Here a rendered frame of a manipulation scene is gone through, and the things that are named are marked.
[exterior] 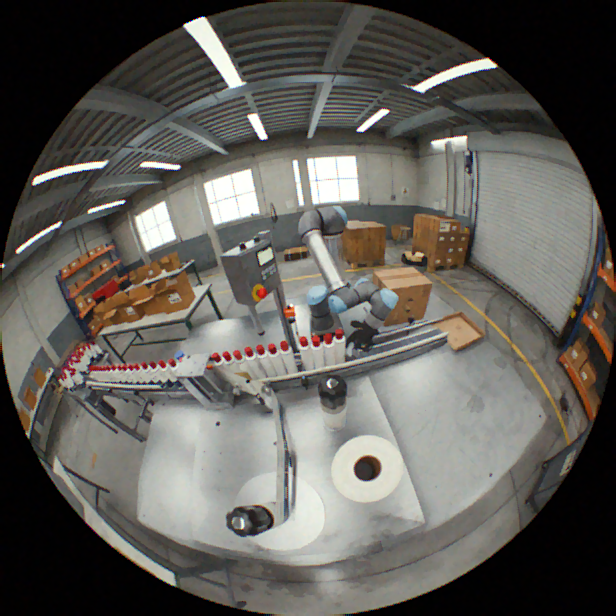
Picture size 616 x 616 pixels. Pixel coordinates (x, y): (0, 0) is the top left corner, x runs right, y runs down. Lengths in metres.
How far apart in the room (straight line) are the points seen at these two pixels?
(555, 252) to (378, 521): 4.28
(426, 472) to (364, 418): 0.34
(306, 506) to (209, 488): 0.37
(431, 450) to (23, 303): 8.21
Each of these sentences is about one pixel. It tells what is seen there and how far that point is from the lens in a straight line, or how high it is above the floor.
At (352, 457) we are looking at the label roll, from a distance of 0.58.
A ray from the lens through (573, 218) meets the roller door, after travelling 4.32.
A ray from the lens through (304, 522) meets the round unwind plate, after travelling 0.72.
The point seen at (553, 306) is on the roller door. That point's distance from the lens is 4.43.
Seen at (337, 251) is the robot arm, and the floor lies 1.32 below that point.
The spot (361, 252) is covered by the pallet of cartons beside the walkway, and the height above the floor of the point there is 0.36.
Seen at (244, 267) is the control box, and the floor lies 1.43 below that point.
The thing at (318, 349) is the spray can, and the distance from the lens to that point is 0.74.
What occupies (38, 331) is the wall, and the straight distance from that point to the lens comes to 7.65.
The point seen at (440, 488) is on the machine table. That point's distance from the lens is 0.86.
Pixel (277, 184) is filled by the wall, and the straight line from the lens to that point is 5.88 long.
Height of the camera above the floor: 1.60
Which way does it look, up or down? 34 degrees down
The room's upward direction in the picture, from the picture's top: 9 degrees counter-clockwise
